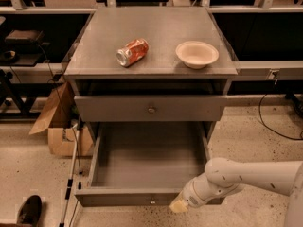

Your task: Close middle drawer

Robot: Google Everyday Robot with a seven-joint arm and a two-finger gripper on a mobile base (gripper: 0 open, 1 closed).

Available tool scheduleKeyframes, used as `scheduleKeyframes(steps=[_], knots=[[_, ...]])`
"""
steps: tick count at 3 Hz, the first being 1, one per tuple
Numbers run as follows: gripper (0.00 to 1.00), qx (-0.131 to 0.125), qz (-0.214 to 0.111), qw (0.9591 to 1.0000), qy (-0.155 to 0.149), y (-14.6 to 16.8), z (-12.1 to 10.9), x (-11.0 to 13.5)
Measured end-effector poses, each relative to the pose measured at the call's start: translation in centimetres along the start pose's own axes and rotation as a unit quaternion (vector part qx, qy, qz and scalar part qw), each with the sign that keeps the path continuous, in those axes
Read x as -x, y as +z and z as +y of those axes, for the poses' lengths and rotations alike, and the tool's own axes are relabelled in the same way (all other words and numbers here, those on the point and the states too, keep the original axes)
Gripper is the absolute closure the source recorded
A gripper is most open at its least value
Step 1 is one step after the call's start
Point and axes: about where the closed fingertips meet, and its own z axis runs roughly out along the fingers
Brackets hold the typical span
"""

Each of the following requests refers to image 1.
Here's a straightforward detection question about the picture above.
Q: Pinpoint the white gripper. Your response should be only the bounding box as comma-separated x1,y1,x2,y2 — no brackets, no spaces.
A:
169,173,243,213

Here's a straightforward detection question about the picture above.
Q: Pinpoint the grey drawer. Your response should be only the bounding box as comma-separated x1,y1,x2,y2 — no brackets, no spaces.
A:
74,121,225,208
75,96,227,122

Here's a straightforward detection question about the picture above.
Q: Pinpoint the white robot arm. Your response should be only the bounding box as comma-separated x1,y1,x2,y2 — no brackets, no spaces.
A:
169,158,303,227

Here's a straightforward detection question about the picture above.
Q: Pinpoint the grey top drawer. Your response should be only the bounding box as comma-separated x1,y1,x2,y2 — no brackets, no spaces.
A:
75,96,227,122

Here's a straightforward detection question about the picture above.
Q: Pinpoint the grey drawer cabinet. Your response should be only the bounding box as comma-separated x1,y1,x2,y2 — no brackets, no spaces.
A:
64,7,237,139

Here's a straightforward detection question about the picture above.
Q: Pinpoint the silver telescopic pole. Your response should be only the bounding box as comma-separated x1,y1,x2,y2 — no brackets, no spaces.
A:
59,123,80,227

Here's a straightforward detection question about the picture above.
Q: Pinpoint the brown cardboard box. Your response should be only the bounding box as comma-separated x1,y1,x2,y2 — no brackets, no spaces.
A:
29,82,93,157

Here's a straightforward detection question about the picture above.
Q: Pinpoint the black shoe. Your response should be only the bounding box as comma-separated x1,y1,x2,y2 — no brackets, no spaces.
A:
17,195,42,227

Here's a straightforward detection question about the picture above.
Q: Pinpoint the white paper bowl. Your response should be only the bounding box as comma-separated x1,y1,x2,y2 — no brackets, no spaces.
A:
175,41,219,69

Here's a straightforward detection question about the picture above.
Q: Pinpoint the orange soda can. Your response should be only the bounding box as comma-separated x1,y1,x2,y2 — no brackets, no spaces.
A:
116,38,149,67

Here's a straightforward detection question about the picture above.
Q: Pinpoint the black equipment on left shelf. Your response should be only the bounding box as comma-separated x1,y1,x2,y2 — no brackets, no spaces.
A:
0,30,50,67

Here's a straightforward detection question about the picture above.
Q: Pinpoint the black floor cable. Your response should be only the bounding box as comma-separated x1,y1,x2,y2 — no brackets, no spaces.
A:
258,94,303,142

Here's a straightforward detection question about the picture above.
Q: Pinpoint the metal railing frame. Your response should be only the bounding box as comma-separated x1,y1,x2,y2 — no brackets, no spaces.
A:
0,0,303,15

